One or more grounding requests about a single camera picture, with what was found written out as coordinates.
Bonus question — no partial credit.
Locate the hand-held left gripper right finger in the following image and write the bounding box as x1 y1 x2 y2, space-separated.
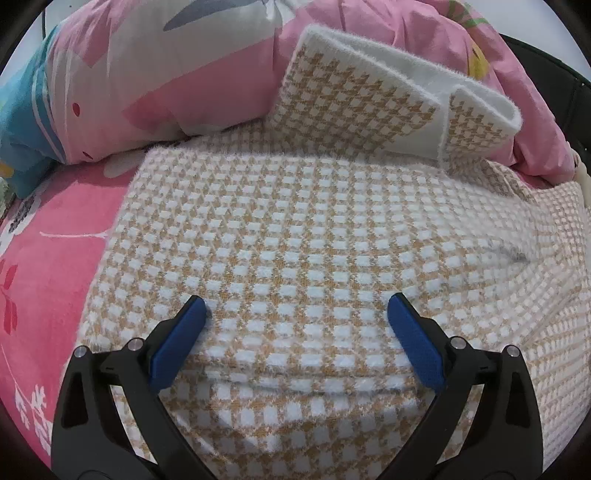
387 292 544 480

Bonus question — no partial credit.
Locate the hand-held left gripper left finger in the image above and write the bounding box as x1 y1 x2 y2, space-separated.
51 295 218 480

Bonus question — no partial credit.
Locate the tan white houndstooth sweater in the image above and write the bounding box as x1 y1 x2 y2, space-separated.
76 25 591 480

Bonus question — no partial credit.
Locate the pink floral bed blanket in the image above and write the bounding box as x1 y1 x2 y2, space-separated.
0 148 153 467

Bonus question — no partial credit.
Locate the green patterned cushion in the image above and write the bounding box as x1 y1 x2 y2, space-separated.
0 159 17 201

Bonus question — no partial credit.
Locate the pink printed quilt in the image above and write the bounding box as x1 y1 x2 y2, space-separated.
0 0 575 190

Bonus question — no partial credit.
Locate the black padded headboard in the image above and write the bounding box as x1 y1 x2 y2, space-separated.
501 34 591 162

